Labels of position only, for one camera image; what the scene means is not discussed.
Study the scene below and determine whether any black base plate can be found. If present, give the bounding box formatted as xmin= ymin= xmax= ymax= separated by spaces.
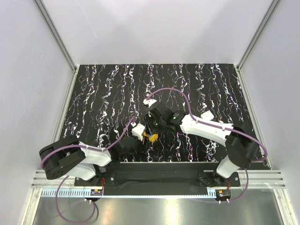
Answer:
xmin=59 ymin=163 xmax=245 ymax=198

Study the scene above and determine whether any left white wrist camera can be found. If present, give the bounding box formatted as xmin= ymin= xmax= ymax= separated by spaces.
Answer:
xmin=131 ymin=123 xmax=146 ymax=141

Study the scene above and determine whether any aluminium frame post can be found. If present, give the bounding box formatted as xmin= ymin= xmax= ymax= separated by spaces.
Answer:
xmin=33 ymin=0 xmax=77 ymax=73
xmin=236 ymin=0 xmax=281 ymax=71

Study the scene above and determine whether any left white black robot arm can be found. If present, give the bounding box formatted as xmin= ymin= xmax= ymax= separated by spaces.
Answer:
xmin=39 ymin=135 xmax=145 ymax=186

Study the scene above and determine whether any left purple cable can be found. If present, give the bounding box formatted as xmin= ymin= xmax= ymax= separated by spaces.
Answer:
xmin=41 ymin=116 xmax=136 ymax=223

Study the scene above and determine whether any white plug adapter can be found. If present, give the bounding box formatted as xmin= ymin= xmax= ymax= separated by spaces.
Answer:
xmin=201 ymin=111 xmax=214 ymax=120

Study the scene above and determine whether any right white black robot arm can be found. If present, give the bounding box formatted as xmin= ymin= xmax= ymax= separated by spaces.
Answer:
xmin=143 ymin=99 xmax=259 ymax=186

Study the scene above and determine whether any right aluminium frame post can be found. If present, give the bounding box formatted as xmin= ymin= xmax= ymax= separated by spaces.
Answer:
xmin=236 ymin=0 xmax=281 ymax=71

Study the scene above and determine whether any yellow socket block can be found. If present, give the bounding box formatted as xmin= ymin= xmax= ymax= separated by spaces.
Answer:
xmin=143 ymin=132 xmax=158 ymax=143

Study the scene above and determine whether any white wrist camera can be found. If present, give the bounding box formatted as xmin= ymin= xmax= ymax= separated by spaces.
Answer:
xmin=143 ymin=98 xmax=158 ymax=110
xmin=131 ymin=123 xmax=146 ymax=141

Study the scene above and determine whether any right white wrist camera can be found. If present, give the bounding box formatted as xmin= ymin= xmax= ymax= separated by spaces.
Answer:
xmin=143 ymin=98 xmax=158 ymax=110

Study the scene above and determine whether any left aluminium frame post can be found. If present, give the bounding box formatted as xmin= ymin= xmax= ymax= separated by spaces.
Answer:
xmin=33 ymin=0 xmax=77 ymax=73

